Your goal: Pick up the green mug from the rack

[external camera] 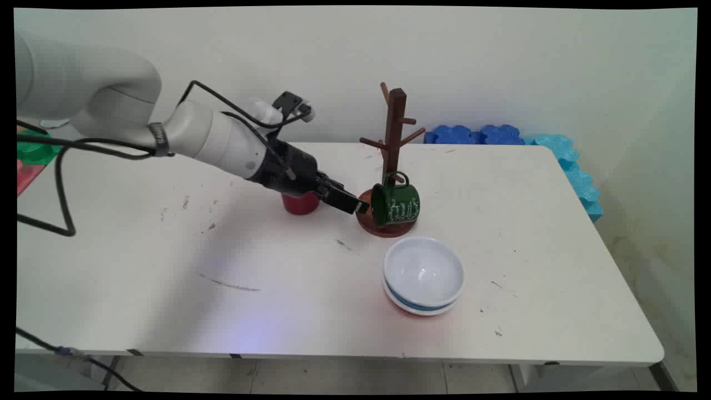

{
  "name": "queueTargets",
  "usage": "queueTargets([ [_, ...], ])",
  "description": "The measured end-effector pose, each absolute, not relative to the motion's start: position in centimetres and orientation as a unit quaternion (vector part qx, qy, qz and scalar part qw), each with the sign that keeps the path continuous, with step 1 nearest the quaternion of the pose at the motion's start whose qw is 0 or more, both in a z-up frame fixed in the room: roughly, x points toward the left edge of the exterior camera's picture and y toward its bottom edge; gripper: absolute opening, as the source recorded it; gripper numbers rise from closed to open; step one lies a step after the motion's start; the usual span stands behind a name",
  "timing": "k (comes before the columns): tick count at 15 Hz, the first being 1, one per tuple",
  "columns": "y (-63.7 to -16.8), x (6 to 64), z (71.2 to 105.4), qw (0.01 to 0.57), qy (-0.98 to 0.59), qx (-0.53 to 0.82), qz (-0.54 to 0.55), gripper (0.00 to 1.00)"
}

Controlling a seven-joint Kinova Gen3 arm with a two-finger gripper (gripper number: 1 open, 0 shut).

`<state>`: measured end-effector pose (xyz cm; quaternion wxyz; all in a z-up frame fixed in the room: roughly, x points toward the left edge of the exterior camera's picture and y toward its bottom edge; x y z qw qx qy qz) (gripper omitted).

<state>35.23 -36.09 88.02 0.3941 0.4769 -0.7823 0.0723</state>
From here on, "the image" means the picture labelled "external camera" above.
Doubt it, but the black cable with grey connector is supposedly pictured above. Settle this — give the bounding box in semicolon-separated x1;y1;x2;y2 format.
17;327;141;392

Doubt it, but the dark wooden mug tree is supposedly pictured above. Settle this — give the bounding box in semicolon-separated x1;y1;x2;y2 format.
355;82;427;238

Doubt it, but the green enamel mug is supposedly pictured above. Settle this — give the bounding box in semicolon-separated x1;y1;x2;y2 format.
370;171;421;227

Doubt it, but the red enamel mug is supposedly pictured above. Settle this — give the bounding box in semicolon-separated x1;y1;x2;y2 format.
282;192;322;216

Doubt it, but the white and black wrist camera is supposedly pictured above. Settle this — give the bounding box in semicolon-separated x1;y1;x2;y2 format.
250;92;316;132

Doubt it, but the light blue foam mat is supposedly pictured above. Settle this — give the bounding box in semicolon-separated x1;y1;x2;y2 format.
525;133;604;223

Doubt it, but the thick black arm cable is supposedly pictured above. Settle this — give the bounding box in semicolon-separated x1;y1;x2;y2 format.
17;119;174;237

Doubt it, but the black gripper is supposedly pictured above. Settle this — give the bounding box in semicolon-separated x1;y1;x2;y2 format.
247;139;370;216

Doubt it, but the black strap with white print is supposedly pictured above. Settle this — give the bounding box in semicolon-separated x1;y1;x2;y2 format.
149;123;169;158

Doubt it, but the thin black camera cable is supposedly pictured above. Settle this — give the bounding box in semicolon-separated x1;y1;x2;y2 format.
177;81;312;174

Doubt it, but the white table leg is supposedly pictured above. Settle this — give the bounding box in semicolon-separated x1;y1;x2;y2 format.
17;354;120;391

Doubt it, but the dark metal table leg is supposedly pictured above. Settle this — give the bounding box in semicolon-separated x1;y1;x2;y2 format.
649;361;680;392

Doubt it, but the dark blue foam mat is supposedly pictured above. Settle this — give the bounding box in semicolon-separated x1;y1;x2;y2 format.
424;124;526;146

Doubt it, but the white bowl blue outside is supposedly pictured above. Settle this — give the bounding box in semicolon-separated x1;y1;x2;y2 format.
383;237;465;311

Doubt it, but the red foam mat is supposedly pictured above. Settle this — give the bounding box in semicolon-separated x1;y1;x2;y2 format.
17;159;46;197

